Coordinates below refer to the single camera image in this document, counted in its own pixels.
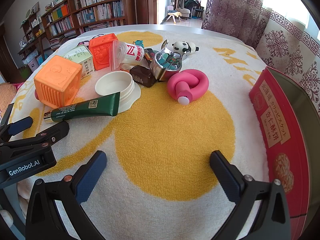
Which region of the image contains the light orange rubber cube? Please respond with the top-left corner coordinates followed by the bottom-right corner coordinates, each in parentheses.
top-left (34, 55), bottom-right (82, 108)

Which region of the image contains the green cosmetic tube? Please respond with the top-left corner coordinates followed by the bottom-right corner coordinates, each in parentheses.
top-left (43, 92), bottom-right (120, 122)

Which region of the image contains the white round plastic lid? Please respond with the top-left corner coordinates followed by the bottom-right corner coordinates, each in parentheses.
top-left (95, 70), bottom-right (141, 113)

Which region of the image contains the pale green carton box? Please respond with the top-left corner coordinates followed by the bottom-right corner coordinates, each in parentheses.
top-left (63, 44), bottom-right (95, 79)

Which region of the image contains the dark orange rubber cube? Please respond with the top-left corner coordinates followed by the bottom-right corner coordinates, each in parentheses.
top-left (89, 33), bottom-right (118, 70)

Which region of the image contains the dark brown small packet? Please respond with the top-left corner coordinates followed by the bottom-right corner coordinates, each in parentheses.
top-left (129, 65), bottom-right (156, 88)

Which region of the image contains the teal binder clip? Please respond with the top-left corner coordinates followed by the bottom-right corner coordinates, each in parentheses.
top-left (133, 40), bottom-right (144, 48)

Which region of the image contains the pink knotted foam tube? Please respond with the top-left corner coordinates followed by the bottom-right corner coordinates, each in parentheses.
top-left (167, 69), bottom-right (209, 106)

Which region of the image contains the panda squishy toy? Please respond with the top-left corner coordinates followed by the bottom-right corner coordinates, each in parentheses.
top-left (171, 41), bottom-right (199, 60)

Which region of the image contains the black orange striped lighter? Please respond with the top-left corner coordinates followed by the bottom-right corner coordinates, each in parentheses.
top-left (144, 48), bottom-right (158, 66)

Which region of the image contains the wicker basket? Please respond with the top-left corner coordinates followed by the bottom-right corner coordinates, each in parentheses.
top-left (0, 83), bottom-right (17, 119)

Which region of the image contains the white and yellow towel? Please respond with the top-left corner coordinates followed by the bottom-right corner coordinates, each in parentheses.
top-left (10, 28), bottom-right (276, 240)

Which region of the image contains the small dark wooden shelf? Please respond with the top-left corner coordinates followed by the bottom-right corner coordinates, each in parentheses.
top-left (18, 8), bottom-right (46, 60)

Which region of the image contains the red biscuit tin box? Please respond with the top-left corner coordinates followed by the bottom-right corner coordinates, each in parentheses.
top-left (249, 67), bottom-right (319, 239)

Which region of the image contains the large wooden bookshelf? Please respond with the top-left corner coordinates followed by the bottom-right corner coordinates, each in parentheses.
top-left (41, 0), bottom-right (136, 50)

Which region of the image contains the small wooden stool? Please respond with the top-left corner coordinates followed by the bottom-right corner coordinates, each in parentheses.
top-left (166, 10), bottom-right (182, 24)

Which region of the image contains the purple patterned curtain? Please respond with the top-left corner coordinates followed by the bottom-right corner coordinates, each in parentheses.
top-left (202, 0), bottom-right (319, 110)

